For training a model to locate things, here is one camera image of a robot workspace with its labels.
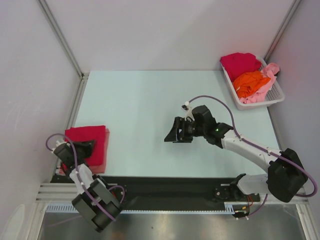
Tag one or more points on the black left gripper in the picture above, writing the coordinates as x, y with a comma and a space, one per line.
88, 145

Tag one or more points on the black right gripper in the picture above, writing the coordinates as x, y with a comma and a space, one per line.
175, 136

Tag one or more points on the crimson red t-shirt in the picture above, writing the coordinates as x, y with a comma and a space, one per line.
89, 133

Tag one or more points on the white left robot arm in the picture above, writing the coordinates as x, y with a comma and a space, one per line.
95, 200

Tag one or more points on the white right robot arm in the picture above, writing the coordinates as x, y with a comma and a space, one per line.
283, 175

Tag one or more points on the orange t-shirt in basket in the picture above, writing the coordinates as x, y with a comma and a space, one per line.
249, 83

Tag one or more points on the crimson t-shirt in basket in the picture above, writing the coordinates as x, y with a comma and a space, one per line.
237, 64

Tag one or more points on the light pink t-shirt in basket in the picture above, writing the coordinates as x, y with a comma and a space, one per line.
269, 71

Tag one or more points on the left aluminium side rail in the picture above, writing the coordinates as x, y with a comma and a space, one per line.
76, 99

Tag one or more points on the aluminium side rail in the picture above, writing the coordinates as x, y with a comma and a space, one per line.
76, 99
283, 126

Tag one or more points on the aluminium front frame rail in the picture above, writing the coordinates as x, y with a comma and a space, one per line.
66, 192

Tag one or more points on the right aluminium side rail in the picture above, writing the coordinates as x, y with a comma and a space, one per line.
283, 126

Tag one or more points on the left aluminium corner post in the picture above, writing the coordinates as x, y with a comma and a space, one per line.
48, 14

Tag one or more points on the aluminium corner post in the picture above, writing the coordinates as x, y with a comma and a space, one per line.
293, 9
48, 14

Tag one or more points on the right aluminium corner post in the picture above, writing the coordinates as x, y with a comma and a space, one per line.
293, 9

